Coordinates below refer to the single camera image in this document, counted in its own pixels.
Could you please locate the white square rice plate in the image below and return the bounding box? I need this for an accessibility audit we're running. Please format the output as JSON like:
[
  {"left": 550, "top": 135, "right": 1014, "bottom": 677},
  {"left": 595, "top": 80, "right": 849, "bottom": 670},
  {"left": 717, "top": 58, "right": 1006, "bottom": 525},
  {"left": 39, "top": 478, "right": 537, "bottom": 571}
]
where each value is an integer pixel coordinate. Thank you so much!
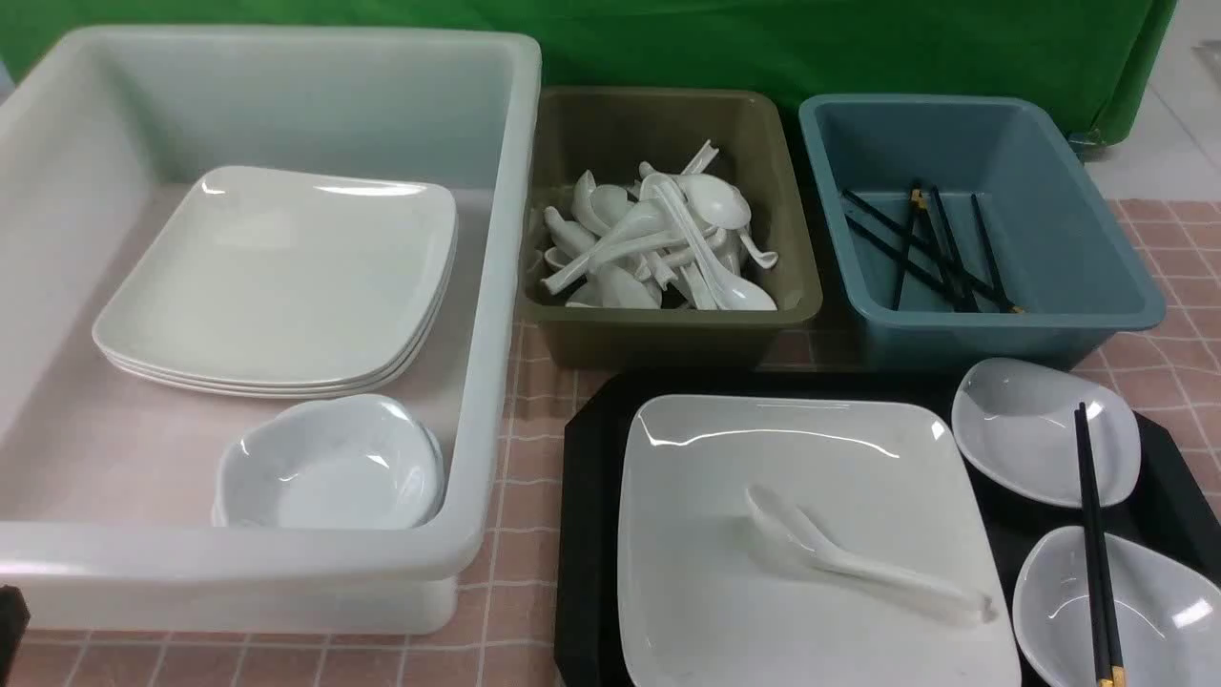
[{"left": 617, "top": 394, "right": 1022, "bottom": 686}]

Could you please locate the long white spoon in bin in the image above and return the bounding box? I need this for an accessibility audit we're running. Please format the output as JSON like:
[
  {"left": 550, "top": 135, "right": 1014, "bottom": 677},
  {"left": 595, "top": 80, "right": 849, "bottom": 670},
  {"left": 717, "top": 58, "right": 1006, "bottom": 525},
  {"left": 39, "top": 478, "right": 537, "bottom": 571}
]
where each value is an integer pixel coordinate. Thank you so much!
[{"left": 652, "top": 176, "right": 777, "bottom": 310}]

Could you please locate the olive green plastic bin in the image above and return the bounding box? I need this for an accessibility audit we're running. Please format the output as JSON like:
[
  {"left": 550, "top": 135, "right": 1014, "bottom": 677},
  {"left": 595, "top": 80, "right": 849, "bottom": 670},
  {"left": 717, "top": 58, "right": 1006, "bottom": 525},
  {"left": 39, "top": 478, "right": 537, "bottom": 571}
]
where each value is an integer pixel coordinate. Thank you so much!
[{"left": 519, "top": 87, "right": 823, "bottom": 370}]

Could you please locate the white bowl in tub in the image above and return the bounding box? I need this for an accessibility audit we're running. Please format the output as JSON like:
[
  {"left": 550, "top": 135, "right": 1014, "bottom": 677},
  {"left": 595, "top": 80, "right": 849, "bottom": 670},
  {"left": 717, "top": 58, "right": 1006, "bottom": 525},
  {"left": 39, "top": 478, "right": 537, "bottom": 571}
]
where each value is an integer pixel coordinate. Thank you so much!
[{"left": 211, "top": 394, "right": 444, "bottom": 531}]

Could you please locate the pink checkered tablecloth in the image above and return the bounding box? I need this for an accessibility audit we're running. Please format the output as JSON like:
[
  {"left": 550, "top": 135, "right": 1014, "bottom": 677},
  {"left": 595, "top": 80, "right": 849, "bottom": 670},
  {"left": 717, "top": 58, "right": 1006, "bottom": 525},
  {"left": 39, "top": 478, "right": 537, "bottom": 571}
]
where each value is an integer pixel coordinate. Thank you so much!
[{"left": 9, "top": 198, "right": 1220, "bottom": 686}]

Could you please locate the blue plastic bin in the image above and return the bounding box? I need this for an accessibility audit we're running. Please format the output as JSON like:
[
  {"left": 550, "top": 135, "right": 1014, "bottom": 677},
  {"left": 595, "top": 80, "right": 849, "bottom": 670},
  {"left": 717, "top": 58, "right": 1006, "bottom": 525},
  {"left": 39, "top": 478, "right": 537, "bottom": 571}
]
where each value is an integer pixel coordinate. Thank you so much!
[{"left": 799, "top": 93, "right": 1166, "bottom": 370}]

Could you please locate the white ceramic soup spoon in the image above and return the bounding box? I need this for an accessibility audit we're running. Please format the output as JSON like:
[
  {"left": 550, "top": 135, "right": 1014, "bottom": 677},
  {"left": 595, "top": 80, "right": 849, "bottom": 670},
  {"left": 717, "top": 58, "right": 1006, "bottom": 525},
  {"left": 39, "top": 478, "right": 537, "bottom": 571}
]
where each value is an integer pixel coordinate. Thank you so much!
[{"left": 744, "top": 483, "right": 998, "bottom": 626}]

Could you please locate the large white plastic tub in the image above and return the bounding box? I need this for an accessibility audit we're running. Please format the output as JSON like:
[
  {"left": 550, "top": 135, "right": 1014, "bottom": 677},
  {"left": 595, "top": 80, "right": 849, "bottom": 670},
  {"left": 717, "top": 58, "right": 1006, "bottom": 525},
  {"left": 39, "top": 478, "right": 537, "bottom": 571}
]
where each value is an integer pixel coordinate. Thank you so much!
[{"left": 1, "top": 26, "right": 541, "bottom": 635}]

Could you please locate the bottom stacked white plate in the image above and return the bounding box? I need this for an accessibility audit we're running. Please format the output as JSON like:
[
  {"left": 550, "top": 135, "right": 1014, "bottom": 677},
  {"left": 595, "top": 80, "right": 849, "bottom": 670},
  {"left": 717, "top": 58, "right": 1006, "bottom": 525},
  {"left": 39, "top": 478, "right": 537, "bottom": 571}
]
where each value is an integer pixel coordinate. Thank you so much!
[{"left": 103, "top": 239, "right": 457, "bottom": 400}]

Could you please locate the white small dish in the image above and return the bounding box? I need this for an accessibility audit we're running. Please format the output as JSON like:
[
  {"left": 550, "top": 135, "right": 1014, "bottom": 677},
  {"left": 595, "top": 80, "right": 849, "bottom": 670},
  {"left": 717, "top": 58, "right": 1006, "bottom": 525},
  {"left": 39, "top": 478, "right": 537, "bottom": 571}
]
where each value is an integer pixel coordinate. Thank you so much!
[
  {"left": 1011, "top": 526, "right": 1220, "bottom": 686},
  {"left": 950, "top": 358, "right": 1142, "bottom": 509}
]

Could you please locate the white spoon in olive bin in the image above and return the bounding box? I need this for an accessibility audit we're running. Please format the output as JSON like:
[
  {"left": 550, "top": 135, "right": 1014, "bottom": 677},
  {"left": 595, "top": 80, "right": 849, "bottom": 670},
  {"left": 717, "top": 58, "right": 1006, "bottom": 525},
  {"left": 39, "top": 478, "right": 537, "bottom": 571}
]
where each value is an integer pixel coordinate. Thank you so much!
[{"left": 639, "top": 161, "right": 752, "bottom": 229}]

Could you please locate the green backdrop cloth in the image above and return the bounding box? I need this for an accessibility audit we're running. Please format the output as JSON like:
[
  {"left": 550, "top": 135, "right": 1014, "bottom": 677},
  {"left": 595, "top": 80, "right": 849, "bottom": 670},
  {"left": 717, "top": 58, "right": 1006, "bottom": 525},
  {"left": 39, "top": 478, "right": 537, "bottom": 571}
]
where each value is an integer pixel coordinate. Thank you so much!
[{"left": 1, "top": 1, "right": 1176, "bottom": 144}]

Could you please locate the top stacked white square plate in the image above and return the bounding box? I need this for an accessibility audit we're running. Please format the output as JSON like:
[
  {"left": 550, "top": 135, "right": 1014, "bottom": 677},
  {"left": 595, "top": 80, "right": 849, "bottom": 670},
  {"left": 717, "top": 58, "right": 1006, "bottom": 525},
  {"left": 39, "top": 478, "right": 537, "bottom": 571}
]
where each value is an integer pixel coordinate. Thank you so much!
[{"left": 100, "top": 166, "right": 458, "bottom": 386}]

